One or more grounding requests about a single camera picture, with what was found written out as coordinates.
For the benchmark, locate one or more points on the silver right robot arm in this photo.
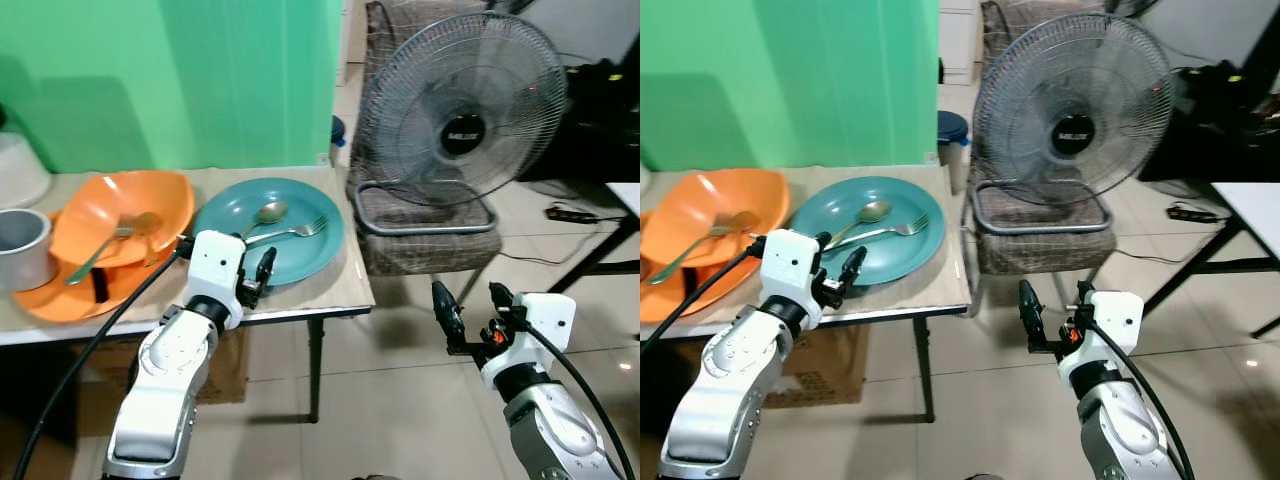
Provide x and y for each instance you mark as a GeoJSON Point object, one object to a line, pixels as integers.
{"type": "Point", "coordinates": [555, 440]}
{"type": "Point", "coordinates": [1125, 440]}

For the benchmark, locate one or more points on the silver metal fork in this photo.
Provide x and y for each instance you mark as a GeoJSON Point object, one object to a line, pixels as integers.
{"type": "Point", "coordinates": [908, 227]}
{"type": "Point", "coordinates": [305, 229]}

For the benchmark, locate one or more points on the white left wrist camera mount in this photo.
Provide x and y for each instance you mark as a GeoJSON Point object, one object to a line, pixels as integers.
{"type": "Point", "coordinates": [213, 270]}
{"type": "Point", "coordinates": [790, 270]}

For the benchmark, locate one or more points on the brown cardboard box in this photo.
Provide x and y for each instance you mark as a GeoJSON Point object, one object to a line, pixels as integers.
{"type": "Point", "coordinates": [225, 370]}
{"type": "Point", "coordinates": [830, 370]}

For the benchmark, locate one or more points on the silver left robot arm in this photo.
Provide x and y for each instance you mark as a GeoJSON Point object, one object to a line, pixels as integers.
{"type": "Point", "coordinates": [715, 400]}
{"type": "Point", "coordinates": [160, 400]}

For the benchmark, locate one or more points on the black power strip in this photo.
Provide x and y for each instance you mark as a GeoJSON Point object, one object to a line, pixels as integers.
{"type": "Point", "coordinates": [1192, 213]}
{"type": "Point", "coordinates": [570, 213]}

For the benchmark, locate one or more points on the white table black legs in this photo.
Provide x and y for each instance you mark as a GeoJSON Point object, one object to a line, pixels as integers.
{"type": "Point", "coordinates": [628, 195]}
{"type": "Point", "coordinates": [1255, 205]}

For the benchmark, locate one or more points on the white drawer unit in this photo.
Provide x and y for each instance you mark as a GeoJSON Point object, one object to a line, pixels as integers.
{"type": "Point", "coordinates": [350, 40]}
{"type": "Point", "coordinates": [960, 40]}

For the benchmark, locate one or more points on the black equipment pile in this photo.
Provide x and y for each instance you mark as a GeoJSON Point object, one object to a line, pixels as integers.
{"type": "Point", "coordinates": [1220, 130]}
{"type": "Point", "coordinates": [600, 130]}

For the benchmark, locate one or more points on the teal plate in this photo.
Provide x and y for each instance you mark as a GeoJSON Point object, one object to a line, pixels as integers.
{"type": "Point", "coordinates": [900, 260]}
{"type": "Point", "coordinates": [300, 260]}

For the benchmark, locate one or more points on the white plastic bowl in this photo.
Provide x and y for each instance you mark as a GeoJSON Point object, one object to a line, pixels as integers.
{"type": "Point", "coordinates": [18, 170]}

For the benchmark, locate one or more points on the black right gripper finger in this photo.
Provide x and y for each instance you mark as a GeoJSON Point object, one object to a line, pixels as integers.
{"type": "Point", "coordinates": [448, 315]}
{"type": "Point", "coordinates": [1086, 296]}
{"type": "Point", "coordinates": [1030, 312]}
{"type": "Point", "coordinates": [502, 299]}

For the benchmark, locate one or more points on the green backdrop sheet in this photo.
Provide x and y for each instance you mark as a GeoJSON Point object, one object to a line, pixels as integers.
{"type": "Point", "coordinates": [790, 80]}
{"type": "Point", "coordinates": [170, 80]}

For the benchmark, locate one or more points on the brown checked fabric chair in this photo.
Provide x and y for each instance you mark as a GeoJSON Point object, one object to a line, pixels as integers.
{"type": "Point", "coordinates": [430, 250]}
{"type": "Point", "coordinates": [1045, 250]}

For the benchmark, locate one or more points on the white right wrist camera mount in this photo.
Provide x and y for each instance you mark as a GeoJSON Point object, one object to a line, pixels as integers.
{"type": "Point", "coordinates": [1118, 318]}
{"type": "Point", "coordinates": [548, 318]}

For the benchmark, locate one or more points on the grey metal cup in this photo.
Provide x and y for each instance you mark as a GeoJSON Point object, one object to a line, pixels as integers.
{"type": "Point", "coordinates": [22, 255]}

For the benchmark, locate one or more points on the orange plastic plate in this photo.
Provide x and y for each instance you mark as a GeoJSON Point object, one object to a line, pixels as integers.
{"type": "Point", "coordinates": [60, 300]}
{"type": "Point", "coordinates": [735, 290]}

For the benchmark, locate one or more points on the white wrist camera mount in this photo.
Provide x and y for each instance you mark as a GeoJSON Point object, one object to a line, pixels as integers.
{"type": "Point", "coordinates": [548, 318]}
{"type": "Point", "coordinates": [790, 270]}
{"type": "Point", "coordinates": [1118, 318]}
{"type": "Point", "coordinates": [213, 270]}

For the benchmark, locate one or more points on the beige table cover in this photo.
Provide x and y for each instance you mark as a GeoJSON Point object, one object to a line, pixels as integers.
{"type": "Point", "coordinates": [340, 290]}
{"type": "Point", "coordinates": [945, 290]}

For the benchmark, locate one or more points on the black table leg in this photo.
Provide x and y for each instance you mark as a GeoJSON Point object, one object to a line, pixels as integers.
{"type": "Point", "coordinates": [315, 370]}
{"type": "Point", "coordinates": [924, 370]}

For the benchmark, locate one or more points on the grey cage fan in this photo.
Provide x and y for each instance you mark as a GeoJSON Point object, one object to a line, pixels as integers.
{"type": "Point", "coordinates": [1072, 133]}
{"type": "Point", "coordinates": [462, 133]}

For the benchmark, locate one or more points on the silver metal spoon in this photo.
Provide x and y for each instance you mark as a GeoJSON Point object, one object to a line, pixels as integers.
{"type": "Point", "coordinates": [874, 211]}
{"type": "Point", "coordinates": [272, 211]}

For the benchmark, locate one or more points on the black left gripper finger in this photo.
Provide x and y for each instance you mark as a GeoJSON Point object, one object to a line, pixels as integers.
{"type": "Point", "coordinates": [823, 240]}
{"type": "Point", "coordinates": [854, 265]}
{"type": "Point", "coordinates": [267, 265]}

